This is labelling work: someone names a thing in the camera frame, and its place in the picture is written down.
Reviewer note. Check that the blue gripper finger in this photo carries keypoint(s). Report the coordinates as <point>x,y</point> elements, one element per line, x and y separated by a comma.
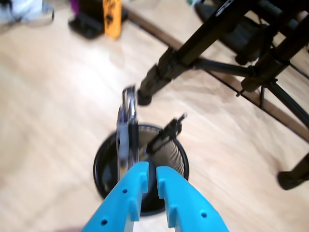
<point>190,205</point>
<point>120,205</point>

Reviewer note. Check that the clear barrel black pen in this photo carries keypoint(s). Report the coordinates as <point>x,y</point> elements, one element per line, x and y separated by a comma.
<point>123,140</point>

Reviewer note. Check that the black grip gel pen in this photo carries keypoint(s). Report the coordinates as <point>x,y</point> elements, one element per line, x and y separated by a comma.
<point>164,137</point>

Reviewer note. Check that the black mesh pen holder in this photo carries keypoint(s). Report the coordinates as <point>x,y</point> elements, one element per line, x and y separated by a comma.
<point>106,169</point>

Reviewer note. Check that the black tripod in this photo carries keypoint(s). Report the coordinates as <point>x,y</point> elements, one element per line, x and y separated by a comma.
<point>193,48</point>

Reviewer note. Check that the black chair base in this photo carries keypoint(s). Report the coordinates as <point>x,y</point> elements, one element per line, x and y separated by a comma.
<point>246,36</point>

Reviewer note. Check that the black controller dock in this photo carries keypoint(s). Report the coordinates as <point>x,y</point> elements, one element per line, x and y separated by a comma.
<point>84,24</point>

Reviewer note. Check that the orange game controller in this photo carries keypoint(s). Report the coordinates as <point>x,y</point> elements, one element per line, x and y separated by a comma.
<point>112,19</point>

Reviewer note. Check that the purple game controller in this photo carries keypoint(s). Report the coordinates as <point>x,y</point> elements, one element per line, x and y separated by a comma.
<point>74,6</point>

